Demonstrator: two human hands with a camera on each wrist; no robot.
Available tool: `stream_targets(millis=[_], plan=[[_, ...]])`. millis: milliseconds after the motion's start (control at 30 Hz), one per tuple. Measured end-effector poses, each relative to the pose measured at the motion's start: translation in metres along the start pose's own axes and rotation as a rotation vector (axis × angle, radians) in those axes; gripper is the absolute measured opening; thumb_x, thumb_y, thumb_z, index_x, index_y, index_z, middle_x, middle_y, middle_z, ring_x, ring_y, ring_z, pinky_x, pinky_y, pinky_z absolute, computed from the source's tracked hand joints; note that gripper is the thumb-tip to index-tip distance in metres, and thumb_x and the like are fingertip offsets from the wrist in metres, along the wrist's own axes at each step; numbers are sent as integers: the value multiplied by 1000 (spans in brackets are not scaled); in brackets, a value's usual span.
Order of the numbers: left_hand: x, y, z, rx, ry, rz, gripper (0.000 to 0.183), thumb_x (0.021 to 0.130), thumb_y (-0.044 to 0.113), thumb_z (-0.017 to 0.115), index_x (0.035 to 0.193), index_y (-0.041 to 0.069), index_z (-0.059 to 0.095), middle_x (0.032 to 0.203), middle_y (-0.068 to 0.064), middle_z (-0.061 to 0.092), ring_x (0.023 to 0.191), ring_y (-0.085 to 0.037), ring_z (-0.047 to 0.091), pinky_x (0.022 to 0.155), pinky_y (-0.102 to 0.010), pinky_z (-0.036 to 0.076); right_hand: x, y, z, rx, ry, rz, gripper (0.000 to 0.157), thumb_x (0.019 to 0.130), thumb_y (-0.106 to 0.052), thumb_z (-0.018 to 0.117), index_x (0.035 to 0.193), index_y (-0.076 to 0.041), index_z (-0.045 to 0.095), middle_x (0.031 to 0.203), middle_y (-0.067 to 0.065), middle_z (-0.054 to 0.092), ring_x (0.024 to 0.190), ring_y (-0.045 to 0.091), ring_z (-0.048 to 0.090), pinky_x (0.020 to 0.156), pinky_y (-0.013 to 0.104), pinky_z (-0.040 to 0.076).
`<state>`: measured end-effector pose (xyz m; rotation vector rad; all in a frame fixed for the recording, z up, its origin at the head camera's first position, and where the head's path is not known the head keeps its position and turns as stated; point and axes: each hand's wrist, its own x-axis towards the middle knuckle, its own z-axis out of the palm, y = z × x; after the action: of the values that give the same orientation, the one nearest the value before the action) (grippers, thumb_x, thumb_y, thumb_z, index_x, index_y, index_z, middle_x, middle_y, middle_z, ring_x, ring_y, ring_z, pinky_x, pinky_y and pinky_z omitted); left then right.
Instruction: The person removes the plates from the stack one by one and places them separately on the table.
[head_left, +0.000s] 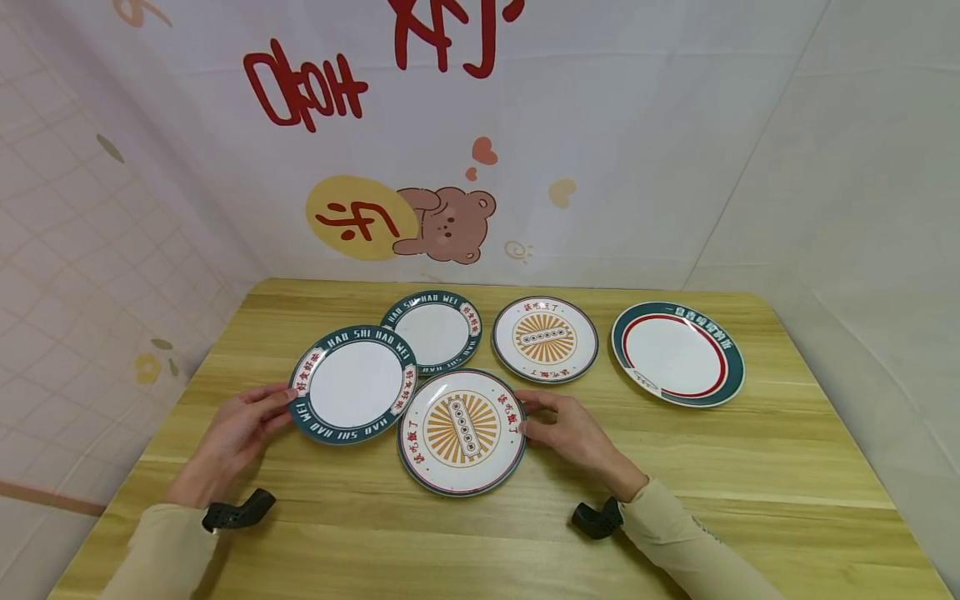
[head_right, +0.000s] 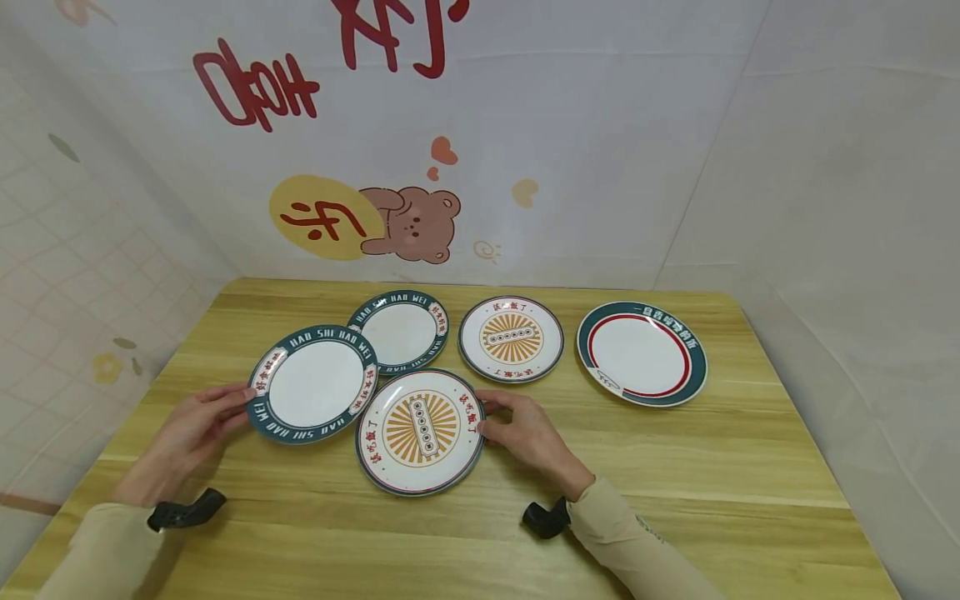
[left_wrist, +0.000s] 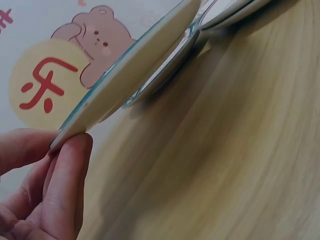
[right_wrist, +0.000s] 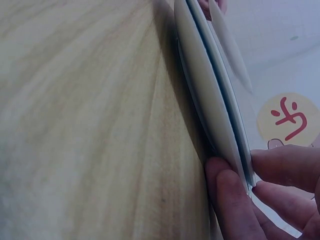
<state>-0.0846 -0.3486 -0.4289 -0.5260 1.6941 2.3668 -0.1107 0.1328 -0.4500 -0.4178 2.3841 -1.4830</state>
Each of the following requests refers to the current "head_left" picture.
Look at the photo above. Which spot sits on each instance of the person's left forearm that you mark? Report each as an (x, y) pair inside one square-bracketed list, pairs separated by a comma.
[(161, 554)]

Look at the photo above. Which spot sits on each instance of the person's left fingers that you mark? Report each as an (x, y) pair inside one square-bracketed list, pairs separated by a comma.
[(276, 422)]

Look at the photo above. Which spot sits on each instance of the orange sunburst plate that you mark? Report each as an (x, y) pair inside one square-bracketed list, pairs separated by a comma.
[(545, 338), (461, 432)]

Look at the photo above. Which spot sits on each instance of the person's right thumb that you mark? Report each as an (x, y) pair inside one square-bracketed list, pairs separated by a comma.
[(536, 400)]

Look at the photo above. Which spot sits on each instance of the person's left hand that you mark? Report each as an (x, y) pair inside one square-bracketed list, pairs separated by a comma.
[(225, 446)]

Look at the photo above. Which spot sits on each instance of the green rim lettered plate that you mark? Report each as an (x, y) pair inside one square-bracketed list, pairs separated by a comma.
[(354, 385), (435, 332)]

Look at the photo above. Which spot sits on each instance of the person's right fingers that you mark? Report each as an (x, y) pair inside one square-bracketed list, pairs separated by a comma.
[(532, 432)]

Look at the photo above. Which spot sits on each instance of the person's left thumb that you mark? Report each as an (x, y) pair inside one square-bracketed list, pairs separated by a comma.
[(271, 393)]

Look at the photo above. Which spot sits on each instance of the person's right hand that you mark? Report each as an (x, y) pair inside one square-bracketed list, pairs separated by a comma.
[(581, 442)]

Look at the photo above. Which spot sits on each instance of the black wrist band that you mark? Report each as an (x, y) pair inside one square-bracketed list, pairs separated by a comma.
[(598, 518), (236, 512)]

